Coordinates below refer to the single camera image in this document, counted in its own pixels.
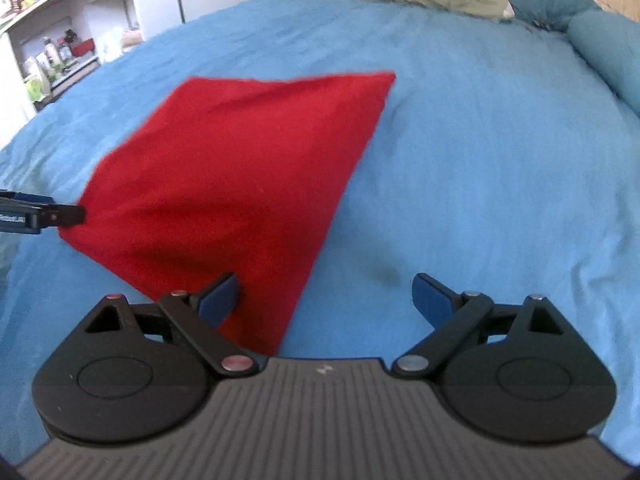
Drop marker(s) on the white shelf desk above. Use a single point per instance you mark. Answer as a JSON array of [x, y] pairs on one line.
[[37, 65]]

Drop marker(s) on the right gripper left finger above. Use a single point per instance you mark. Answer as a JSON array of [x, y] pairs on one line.
[[197, 318]]

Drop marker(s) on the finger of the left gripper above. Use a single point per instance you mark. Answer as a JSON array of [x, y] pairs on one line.
[[20, 217], [25, 197]]

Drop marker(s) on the red box on shelf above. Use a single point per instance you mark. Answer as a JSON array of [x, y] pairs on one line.
[[82, 48]]

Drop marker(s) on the red knit sweater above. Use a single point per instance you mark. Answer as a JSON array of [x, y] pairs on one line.
[[238, 176]]

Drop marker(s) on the blue folded duvet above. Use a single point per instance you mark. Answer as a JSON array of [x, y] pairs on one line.
[[609, 43]]

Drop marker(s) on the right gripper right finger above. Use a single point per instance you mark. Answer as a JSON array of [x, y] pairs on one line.
[[453, 315]]

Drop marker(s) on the blue bed sheet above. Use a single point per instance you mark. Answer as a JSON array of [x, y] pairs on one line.
[[502, 163]]

